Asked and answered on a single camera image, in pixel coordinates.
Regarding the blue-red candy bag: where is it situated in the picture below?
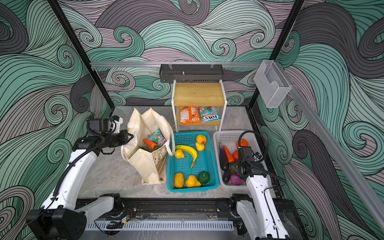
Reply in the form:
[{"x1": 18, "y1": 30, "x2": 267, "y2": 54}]
[{"x1": 146, "y1": 129, "x2": 167, "y2": 146}]

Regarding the floral canvas tote bag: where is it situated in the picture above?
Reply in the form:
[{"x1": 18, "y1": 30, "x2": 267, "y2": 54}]
[{"x1": 121, "y1": 109, "x2": 175, "y2": 185}]

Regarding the yellow lemon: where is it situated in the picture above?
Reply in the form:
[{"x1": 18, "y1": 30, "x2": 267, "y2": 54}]
[{"x1": 196, "y1": 143, "x2": 205, "y2": 152}]

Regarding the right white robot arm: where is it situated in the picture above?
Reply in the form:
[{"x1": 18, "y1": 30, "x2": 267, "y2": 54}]
[{"x1": 233, "y1": 159, "x2": 290, "y2": 240}]

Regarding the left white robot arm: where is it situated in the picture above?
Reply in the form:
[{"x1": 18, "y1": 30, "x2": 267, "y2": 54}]
[{"x1": 26, "y1": 130, "x2": 134, "y2": 240}]

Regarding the green Fox's candy bag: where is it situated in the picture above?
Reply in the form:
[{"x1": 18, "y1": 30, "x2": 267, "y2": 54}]
[{"x1": 199, "y1": 107, "x2": 222, "y2": 124}]

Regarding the orange candy bag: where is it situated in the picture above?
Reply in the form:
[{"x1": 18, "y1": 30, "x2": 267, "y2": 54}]
[{"x1": 180, "y1": 107, "x2": 201, "y2": 125}]

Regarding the purple red onion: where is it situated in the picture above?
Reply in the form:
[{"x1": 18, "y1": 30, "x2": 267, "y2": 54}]
[{"x1": 230, "y1": 173, "x2": 244, "y2": 186}]

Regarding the red tomato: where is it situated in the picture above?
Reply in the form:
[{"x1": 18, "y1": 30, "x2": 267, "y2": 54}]
[{"x1": 232, "y1": 150, "x2": 239, "y2": 162}]

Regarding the small dark eggplant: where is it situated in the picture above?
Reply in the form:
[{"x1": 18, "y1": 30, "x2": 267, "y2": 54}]
[{"x1": 222, "y1": 171, "x2": 231, "y2": 185}]

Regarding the purple eggplant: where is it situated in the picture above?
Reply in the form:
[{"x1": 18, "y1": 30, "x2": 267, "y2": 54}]
[{"x1": 219, "y1": 142, "x2": 229, "y2": 172}]

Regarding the orange tomato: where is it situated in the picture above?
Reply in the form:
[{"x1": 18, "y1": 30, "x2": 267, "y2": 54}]
[{"x1": 236, "y1": 139, "x2": 249, "y2": 148}]

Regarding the white plastic basket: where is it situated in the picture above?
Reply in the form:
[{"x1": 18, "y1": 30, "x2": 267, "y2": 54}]
[{"x1": 213, "y1": 130, "x2": 263, "y2": 190}]

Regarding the green avocado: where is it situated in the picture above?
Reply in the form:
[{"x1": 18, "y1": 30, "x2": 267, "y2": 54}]
[{"x1": 198, "y1": 171, "x2": 211, "y2": 185}]

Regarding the yellow-red mango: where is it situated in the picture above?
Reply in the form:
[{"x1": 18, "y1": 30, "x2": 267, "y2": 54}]
[{"x1": 196, "y1": 135, "x2": 207, "y2": 145}]

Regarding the teal plastic basket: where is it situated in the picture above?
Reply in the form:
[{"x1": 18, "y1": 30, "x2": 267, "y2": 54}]
[{"x1": 167, "y1": 131, "x2": 219, "y2": 193}]

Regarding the single yellow banana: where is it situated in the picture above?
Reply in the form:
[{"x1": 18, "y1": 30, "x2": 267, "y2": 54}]
[{"x1": 175, "y1": 145, "x2": 198, "y2": 169}]

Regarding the yellow corn cob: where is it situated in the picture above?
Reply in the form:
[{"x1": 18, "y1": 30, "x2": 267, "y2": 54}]
[{"x1": 174, "y1": 173, "x2": 184, "y2": 189}]

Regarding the small yellow pear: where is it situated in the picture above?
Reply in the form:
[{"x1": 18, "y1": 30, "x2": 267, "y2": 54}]
[{"x1": 175, "y1": 149, "x2": 185, "y2": 159}]

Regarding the white wooden two-tier shelf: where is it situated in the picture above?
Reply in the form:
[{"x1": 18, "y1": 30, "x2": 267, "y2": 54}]
[{"x1": 171, "y1": 80, "x2": 228, "y2": 132}]

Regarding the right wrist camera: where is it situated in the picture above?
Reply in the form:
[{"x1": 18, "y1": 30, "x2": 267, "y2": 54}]
[{"x1": 238, "y1": 147, "x2": 264, "y2": 164}]

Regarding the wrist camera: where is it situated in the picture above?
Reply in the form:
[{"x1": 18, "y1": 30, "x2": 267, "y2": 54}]
[
  {"x1": 88, "y1": 115, "x2": 123, "y2": 135},
  {"x1": 238, "y1": 147, "x2": 264, "y2": 164}
]

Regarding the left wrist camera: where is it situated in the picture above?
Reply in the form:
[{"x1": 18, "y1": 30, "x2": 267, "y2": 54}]
[{"x1": 88, "y1": 115, "x2": 123, "y2": 135}]

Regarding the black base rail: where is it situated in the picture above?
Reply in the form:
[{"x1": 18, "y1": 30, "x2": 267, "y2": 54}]
[{"x1": 71, "y1": 197, "x2": 296, "y2": 220}]

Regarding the white slotted cable duct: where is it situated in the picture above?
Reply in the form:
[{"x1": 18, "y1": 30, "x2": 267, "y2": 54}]
[{"x1": 86, "y1": 220, "x2": 235, "y2": 232}]

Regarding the clear acrylic wall holder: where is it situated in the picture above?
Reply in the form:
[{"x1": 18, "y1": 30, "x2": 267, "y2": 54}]
[{"x1": 254, "y1": 60, "x2": 292, "y2": 109}]

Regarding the black metal wall tray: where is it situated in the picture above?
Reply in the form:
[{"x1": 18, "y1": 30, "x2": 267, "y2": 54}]
[{"x1": 159, "y1": 64, "x2": 224, "y2": 83}]

